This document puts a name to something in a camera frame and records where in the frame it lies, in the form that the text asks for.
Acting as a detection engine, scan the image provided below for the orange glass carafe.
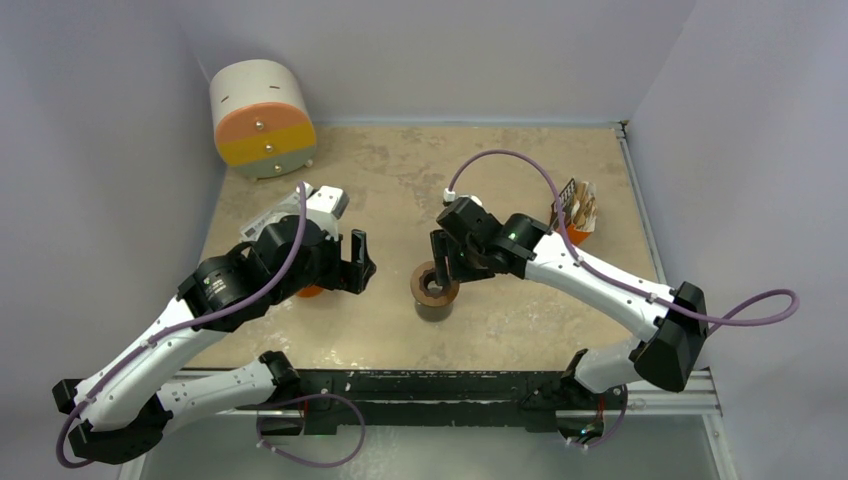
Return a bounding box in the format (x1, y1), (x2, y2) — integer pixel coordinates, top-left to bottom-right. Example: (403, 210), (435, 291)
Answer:
(297, 285), (324, 298)

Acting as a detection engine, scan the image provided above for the dark wooden dripper ring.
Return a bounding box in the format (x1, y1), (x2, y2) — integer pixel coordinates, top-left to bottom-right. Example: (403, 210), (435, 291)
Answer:
(409, 260), (460, 309)

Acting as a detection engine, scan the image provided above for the clear plastic filter packet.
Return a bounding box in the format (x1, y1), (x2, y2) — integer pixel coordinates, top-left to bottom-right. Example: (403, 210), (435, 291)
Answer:
(239, 192), (300, 241)

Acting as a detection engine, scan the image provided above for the grey glass carafe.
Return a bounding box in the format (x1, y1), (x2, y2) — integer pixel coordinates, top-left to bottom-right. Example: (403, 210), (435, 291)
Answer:
(415, 302), (453, 323)

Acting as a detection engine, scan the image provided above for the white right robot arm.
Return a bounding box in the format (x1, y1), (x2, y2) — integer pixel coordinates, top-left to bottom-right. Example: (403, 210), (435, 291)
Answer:
(431, 198), (707, 407)

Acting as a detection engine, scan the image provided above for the orange coffee filter box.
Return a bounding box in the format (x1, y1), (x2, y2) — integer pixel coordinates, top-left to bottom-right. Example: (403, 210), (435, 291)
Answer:
(559, 178), (598, 246)

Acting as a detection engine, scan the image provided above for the white round drawer cabinet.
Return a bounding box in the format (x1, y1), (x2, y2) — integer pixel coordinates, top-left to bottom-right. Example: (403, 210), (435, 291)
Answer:
(209, 59), (317, 179)

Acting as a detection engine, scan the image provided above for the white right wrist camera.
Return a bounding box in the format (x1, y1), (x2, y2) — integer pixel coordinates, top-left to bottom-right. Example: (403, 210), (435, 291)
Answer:
(442, 188), (483, 207)

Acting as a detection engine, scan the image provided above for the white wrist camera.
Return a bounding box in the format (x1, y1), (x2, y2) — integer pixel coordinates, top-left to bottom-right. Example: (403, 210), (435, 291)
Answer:
(442, 188), (483, 207)
(306, 184), (350, 240)

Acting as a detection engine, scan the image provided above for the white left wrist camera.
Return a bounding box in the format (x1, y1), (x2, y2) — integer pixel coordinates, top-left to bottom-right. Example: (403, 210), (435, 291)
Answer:
(306, 184), (350, 240)

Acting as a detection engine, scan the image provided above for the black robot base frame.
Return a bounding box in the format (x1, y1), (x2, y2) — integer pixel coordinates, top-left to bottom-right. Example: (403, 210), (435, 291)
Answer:
(247, 352), (626, 443)

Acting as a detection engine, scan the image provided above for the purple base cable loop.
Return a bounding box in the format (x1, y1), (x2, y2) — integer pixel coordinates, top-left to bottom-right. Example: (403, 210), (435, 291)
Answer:
(255, 392), (367, 468)

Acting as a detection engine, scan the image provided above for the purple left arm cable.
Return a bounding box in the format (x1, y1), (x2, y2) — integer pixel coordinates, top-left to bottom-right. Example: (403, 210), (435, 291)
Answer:
(55, 180), (309, 469)

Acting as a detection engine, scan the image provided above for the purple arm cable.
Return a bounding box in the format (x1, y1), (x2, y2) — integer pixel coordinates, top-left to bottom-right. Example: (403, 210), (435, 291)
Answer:
(55, 180), (309, 469)
(447, 149), (801, 328)

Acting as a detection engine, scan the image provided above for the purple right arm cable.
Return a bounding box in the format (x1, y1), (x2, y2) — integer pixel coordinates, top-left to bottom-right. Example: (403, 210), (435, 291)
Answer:
(447, 149), (801, 328)

